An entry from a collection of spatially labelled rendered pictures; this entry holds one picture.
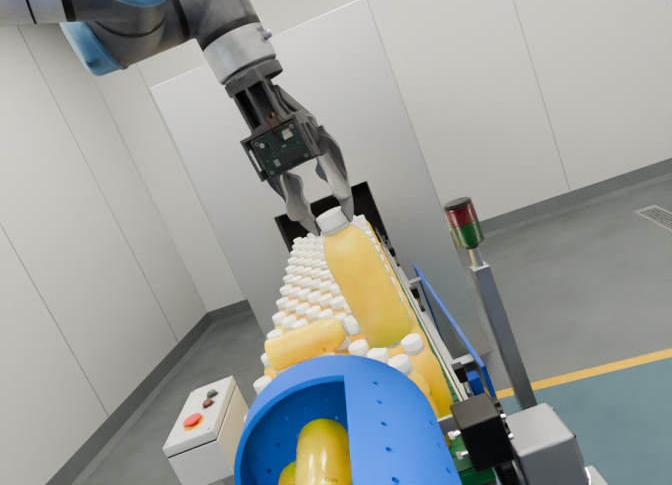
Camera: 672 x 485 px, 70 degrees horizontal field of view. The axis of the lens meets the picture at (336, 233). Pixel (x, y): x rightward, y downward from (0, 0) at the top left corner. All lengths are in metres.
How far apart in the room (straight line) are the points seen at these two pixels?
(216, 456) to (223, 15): 0.74
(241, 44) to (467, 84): 4.21
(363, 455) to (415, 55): 4.36
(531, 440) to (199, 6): 0.88
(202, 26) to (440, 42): 4.20
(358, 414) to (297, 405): 0.17
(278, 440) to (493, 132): 4.24
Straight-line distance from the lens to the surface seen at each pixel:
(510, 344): 1.23
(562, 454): 1.03
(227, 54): 0.57
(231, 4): 0.58
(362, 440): 0.53
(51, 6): 0.45
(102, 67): 0.57
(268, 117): 0.57
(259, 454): 0.77
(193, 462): 1.01
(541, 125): 4.84
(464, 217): 1.09
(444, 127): 4.71
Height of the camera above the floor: 1.51
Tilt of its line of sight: 12 degrees down
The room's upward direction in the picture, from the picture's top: 22 degrees counter-clockwise
